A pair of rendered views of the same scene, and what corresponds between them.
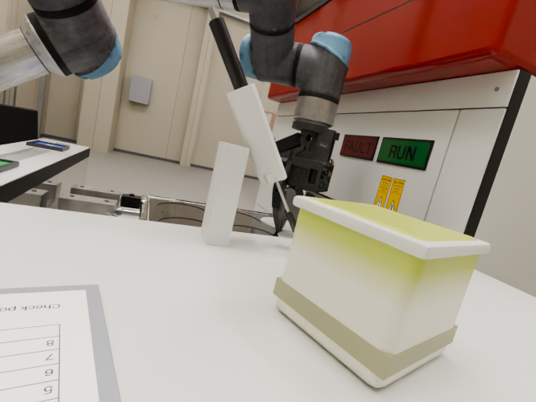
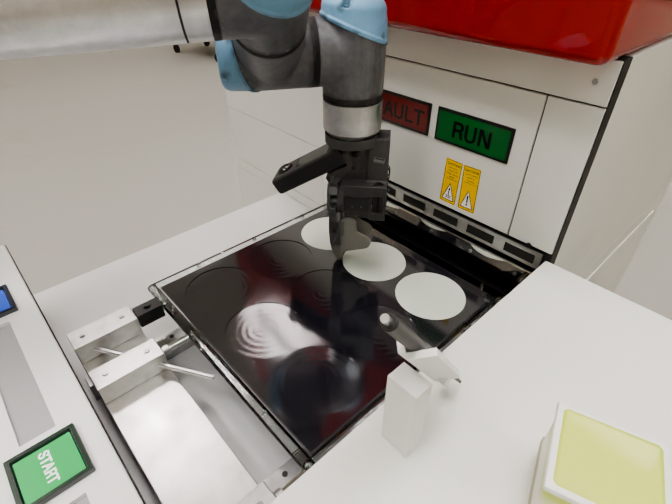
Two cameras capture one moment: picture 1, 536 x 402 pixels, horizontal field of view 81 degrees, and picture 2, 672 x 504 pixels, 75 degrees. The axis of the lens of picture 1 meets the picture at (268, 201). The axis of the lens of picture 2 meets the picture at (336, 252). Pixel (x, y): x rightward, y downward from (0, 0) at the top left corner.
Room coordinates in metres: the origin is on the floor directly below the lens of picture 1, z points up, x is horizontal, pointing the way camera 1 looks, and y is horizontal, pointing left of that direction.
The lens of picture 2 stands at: (0.09, 0.16, 1.33)
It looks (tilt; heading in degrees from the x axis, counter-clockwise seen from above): 37 degrees down; 340
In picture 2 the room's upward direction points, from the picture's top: straight up
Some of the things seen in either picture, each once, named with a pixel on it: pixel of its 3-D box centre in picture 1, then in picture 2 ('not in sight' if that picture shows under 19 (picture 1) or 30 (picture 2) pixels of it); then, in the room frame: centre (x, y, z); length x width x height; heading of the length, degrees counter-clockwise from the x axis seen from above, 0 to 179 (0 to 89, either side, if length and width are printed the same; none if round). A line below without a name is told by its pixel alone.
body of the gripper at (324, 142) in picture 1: (307, 158); (356, 173); (0.59, -0.05, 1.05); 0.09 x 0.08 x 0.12; 63
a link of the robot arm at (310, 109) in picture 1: (315, 114); (352, 115); (0.60, -0.05, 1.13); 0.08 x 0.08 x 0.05
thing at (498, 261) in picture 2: not in sight; (409, 234); (0.63, -0.17, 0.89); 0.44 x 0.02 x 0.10; 22
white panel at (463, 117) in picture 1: (322, 175); (346, 134); (0.80, -0.12, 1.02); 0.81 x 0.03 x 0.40; 22
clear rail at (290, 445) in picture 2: (142, 223); (215, 360); (0.47, 0.18, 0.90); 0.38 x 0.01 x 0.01; 22
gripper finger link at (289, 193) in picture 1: (288, 212); (351, 241); (0.58, -0.04, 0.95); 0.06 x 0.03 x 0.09; 63
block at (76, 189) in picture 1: (96, 195); (105, 333); (0.57, 0.31, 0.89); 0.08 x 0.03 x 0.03; 112
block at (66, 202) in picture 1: (88, 206); (129, 369); (0.49, 0.28, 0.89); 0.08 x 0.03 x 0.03; 112
